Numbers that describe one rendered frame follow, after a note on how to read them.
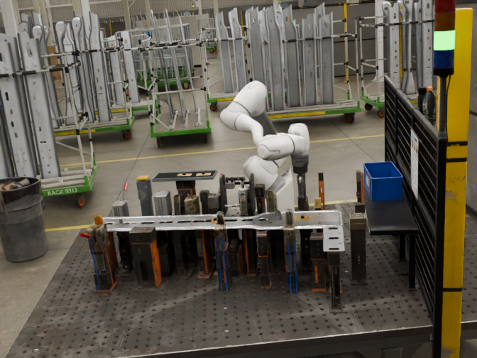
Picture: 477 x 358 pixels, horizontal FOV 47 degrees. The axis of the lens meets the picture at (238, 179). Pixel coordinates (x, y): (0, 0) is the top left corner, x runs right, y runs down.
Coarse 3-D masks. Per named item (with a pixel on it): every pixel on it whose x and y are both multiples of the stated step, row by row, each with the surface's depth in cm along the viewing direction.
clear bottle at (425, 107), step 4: (428, 88) 268; (432, 88) 268; (428, 92) 268; (432, 92) 269; (424, 96) 270; (428, 96) 268; (432, 96) 268; (424, 100) 269; (428, 100) 268; (432, 100) 268; (424, 104) 270; (428, 104) 268; (432, 104) 268; (436, 104) 270; (424, 108) 270; (428, 108) 269; (432, 108) 269; (424, 112) 271; (428, 112) 270; (432, 112) 269; (424, 116) 271; (428, 116) 270; (432, 116) 270; (428, 120) 271; (432, 120) 270; (432, 124) 271
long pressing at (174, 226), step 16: (112, 224) 303; (128, 224) 300; (144, 224) 298; (160, 224) 296; (176, 224) 294; (192, 224) 292; (208, 224) 291; (240, 224) 287; (256, 224) 285; (272, 224) 283; (304, 224) 279; (320, 224) 278; (336, 224) 276
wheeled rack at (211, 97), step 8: (200, 32) 1157; (208, 40) 1190; (216, 40) 1192; (224, 40) 1192; (208, 64) 1266; (208, 80) 1274; (208, 88) 1264; (208, 96) 1195; (216, 96) 1203; (224, 96) 1203; (232, 96) 1204
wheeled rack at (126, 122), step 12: (108, 48) 974; (120, 48) 950; (120, 60) 951; (108, 84) 1049; (132, 108) 1069; (96, 120) 1019; (120, 120) 1035; (132, 120) 1028; (60, 132) 974; (72, 132) 975; (84, 132) 978; (96, 132) 981
